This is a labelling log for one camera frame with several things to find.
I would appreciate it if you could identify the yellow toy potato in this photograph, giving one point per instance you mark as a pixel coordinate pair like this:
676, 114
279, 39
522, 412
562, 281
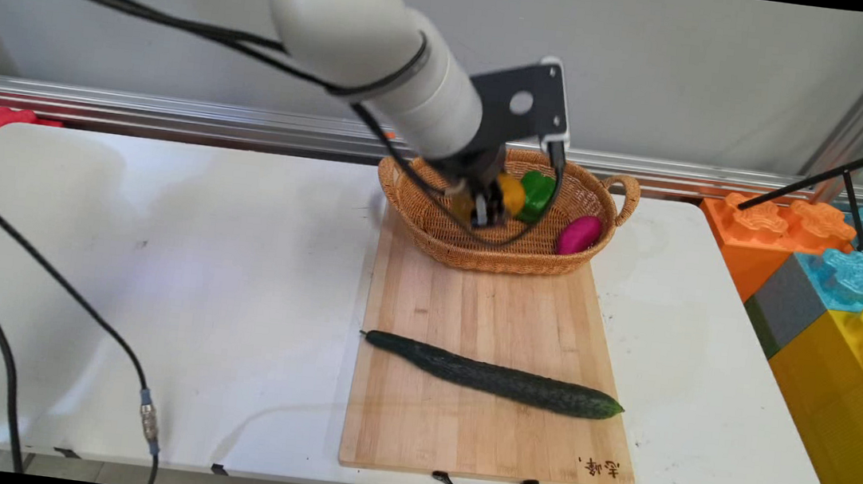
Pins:
514, 195

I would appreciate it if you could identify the dark green cucumber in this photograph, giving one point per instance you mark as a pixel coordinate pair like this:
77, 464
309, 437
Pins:
497, 377

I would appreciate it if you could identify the blue foam block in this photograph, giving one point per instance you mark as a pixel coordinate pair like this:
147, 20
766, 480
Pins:
853, 278

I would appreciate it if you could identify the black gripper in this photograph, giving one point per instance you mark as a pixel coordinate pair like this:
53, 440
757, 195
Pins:
467, 170

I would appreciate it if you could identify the black tripod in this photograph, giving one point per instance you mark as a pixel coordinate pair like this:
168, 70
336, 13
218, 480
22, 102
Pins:
854, 186

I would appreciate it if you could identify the wooden cutting board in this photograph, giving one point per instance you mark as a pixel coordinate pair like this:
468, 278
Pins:
495, 361

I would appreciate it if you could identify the orange foam block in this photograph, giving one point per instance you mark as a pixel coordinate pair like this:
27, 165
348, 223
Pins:
761, 236

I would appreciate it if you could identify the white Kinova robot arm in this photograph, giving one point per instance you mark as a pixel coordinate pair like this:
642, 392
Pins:
342, 24

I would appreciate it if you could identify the woven wicker basket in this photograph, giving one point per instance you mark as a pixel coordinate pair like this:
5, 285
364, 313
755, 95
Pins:
587, 210

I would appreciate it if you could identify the magenta toy sweet potato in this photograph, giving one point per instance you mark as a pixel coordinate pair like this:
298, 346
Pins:
579, 235

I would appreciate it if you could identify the green toy bell pepper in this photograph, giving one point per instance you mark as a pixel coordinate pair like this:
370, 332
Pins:
537, 195

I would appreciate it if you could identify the aluminium rail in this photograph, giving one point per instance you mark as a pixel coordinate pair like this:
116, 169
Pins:
172, 114

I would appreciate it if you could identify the black table edge clip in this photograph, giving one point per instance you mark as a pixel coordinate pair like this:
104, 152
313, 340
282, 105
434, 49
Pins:
67, 451
219, 468

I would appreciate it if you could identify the grey foam block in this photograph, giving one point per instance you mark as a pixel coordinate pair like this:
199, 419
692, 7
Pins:
786, 303

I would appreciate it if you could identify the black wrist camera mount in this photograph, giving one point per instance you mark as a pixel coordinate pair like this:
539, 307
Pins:
522, 107

